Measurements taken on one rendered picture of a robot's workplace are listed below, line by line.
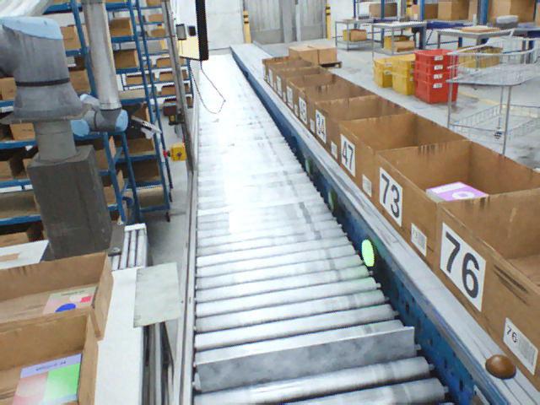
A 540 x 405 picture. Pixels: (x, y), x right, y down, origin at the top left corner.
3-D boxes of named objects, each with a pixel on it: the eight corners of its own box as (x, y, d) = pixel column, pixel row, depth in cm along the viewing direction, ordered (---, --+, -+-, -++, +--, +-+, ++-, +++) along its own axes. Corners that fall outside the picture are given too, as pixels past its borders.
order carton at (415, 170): (374, 206, 144) (373, 151, 137) (467, 192, 146) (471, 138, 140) (433, 272, 107) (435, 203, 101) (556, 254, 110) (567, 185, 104)
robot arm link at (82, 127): (90, 119, 202) (99, 104, 211) (63, 120, 203) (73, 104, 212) (97, 137, 208) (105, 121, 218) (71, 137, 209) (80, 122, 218)
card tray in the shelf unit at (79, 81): (2, 99, 233) (-4, 78, 229) (24, 89, 261) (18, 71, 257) (89, 91, 237) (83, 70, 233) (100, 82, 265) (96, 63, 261)
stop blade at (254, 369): (202, 396, 101) (197, 362, 98) (412, 359, 105) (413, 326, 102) (202, 398, 100) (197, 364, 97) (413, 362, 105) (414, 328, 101)
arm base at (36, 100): (6, 119, 139) (-3, 83, 135) (25, 106, 156) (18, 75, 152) (75, 115, 142) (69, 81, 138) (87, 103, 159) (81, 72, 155)
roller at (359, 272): (192, 303, 136) (190, 288, 135) (369, 276, 141) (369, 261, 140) (192, 313, 132) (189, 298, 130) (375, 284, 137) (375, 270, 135)
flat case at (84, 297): (33, 341, 118) (30, 336, 117) (51, 298, 135) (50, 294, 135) (90, 330, 120) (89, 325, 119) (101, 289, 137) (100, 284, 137)
